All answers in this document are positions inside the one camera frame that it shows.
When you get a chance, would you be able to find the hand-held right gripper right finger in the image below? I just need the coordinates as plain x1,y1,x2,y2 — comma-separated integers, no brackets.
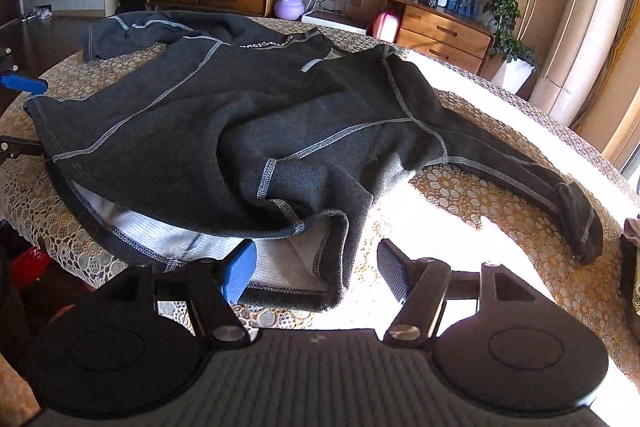
377,238,548,350

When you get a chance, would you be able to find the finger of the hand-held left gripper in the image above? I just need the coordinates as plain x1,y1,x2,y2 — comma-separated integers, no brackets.
0,47,48,94
0,134,47,164

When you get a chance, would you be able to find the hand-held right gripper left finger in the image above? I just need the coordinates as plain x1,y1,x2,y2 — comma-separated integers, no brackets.
97,239,258,349

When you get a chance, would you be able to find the dark grey shirt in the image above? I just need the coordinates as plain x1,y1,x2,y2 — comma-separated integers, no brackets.
25,10,606,313

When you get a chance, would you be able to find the round table with lace cloth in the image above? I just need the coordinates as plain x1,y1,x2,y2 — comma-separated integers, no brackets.
0,17,640,388

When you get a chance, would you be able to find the tall potted tree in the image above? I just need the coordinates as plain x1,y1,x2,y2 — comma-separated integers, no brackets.
480,0,576,95

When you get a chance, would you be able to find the wooden TV cabinet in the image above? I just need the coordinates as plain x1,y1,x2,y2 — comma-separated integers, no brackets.
145,0,496,75

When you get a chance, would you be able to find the pink bag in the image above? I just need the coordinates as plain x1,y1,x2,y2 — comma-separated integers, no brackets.
372,9,401,42

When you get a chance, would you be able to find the white flat box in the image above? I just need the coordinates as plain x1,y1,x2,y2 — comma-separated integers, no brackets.
300,7,376,35

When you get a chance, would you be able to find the white standing air conditioner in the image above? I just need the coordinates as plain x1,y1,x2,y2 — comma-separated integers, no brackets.
530,0,640,128

